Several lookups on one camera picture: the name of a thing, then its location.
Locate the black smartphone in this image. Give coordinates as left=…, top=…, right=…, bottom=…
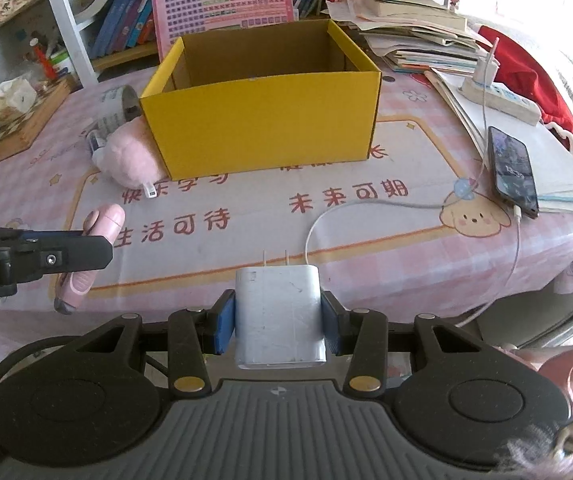
left=487, top=125, right=540, bottom=220

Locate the yellow cardboard box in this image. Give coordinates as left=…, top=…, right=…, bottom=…
left=138, top=17, right=383, bottom=181

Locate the pink handheld gadget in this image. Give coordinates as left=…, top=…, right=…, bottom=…
left=53, top=204, right=126, bottom=315

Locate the tissue pack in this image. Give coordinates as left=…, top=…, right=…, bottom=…
left=0, top=79, right=38, bottom=124

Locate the white paper sheets pile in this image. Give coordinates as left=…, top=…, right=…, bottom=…
left=423, top=67, right=573, bottom=214

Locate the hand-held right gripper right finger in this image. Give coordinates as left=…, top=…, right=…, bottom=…
left=319, top=290, right=468, bottom=395

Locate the white charger adapter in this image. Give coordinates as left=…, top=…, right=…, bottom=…
left=235, top=250, right=328, bottom=371

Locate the red cloth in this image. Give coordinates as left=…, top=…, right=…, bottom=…
left=477, top=25, right=573, bottom=142

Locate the white charging cable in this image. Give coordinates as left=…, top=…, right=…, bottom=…
left=304, top=40, right=523, bottom=322

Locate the red slim bottle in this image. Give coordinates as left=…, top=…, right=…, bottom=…
left=30, top=37, right=58, bottom=81

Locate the pink plush toy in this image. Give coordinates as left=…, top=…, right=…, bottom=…
left=97, top=116, right=170, bottom=200

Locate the white plugged-in charger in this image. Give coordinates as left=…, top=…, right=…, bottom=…
left=473, top=39, right=501, bottom=86

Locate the wooden box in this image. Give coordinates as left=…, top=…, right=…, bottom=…
left=0, top=74, right=80, bottom=164

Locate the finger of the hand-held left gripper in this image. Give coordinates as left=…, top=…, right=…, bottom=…
left=0, top=227, right=85, bottom=242
left=6, top=233, right=114, bottom=284

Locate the pink learning board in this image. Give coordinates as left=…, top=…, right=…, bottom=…
left=151, top=0, right=296, bottom=64

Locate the printed tape roll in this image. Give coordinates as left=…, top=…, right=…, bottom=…
left=98, top=85, right=140, bottom=134

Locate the white power strip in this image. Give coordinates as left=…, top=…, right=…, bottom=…
left=460, top=77, right=543, bottom=126

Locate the white bookshelf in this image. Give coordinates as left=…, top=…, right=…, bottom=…
left=0, top=0, right=347, bottom=87

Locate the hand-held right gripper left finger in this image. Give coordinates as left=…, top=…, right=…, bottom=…
left=74, top=290, right=238, bottom=395

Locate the stack of papers and books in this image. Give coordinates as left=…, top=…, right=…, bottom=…
left=325, top=0, right=490, bottom=74

